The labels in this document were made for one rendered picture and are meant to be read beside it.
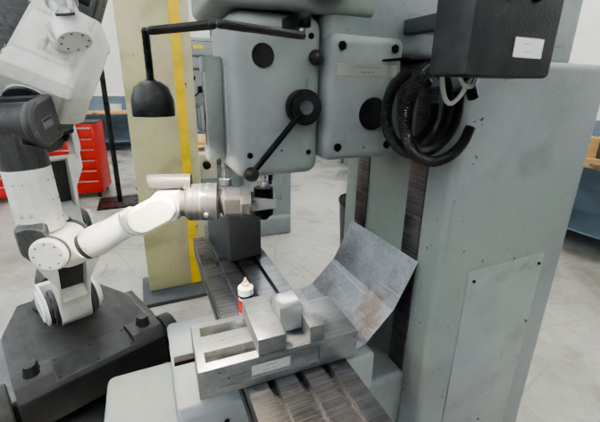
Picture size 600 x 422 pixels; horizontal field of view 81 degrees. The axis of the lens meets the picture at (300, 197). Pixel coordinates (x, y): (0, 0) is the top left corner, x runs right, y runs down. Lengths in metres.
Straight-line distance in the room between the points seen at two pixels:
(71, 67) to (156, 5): 1.59
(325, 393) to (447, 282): 0.40
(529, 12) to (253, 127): 0.50
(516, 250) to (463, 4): 0.71
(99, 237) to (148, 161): 1.67
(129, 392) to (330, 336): 0.59
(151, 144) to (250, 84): 1.87
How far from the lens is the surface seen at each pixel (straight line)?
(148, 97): 0.67
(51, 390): 1.47
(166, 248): 2.75
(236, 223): 1.22
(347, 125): 0.78
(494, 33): 0.65
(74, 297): 1.56
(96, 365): 1.48
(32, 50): 1.01
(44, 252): 0.94
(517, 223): 1.09
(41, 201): 0.93
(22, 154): 0.92
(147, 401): 1.13
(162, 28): 0.66
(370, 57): 0.80
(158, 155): 2.54
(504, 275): 1.13
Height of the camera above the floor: 1.50
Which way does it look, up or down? 18 degrees down
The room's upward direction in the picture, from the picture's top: 1 degrees clockwise
